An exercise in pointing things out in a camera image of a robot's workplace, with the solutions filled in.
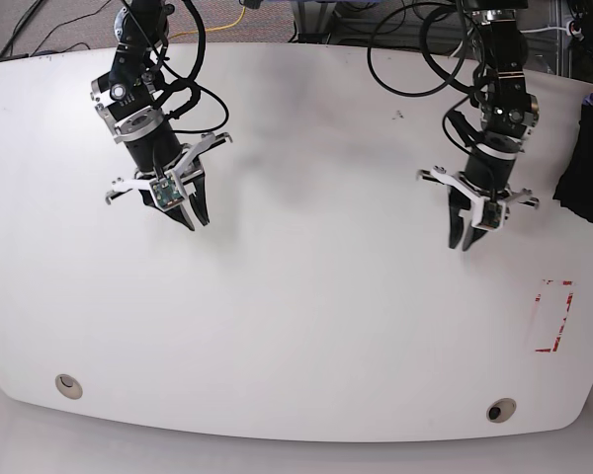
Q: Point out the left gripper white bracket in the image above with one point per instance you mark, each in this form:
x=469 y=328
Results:
x=488 y=176

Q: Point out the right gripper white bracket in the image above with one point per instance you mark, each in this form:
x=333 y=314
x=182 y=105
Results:
x=157 y=151

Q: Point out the black t-shirt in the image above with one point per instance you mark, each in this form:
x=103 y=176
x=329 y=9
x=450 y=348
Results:
x=574 y=189

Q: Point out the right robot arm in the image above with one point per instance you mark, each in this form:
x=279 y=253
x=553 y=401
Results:
x=138 y=106

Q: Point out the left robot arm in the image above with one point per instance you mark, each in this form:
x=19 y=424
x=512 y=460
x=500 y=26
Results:
x=479 y=196

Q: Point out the red tape rectangle marking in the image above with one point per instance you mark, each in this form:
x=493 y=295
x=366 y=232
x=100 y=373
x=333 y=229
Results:
x=550 y=313

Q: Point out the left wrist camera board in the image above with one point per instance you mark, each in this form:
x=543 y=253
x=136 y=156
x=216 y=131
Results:
x=487 y=215

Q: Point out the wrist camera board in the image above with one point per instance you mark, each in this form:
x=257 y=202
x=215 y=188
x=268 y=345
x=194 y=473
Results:
x=167 y=192
x=487 y=215

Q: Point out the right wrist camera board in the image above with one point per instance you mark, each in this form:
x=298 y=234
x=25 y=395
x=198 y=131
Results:
x=167 y=192

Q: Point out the right table cable grommet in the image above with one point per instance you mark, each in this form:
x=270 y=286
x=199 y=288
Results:
x=501 y=410

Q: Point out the table cable grommet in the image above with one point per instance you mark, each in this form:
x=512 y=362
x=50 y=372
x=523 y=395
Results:
x=501 y=410
x=68 y=386

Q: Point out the left table cable grommet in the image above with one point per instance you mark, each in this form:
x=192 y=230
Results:
x=68 y=386

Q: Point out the aluminium frame stand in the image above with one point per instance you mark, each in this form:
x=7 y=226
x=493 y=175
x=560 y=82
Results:
x=312 y=20

